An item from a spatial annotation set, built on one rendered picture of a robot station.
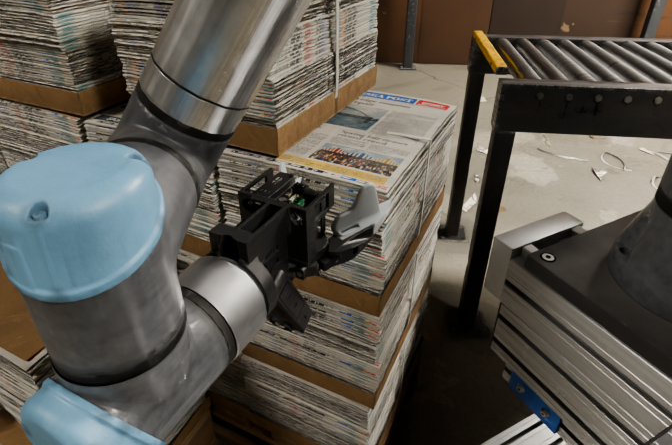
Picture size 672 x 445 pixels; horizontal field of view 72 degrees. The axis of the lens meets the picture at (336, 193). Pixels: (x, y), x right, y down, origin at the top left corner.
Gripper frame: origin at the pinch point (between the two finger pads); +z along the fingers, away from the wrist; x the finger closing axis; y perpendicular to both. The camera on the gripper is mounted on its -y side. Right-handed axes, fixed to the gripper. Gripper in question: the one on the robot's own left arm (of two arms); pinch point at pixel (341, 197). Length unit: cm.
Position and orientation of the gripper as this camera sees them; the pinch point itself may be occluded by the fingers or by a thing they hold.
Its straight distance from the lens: 53.9
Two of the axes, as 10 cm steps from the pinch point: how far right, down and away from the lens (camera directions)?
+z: 4.5, -4.6, 7.7
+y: 0.0, -8.6, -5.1
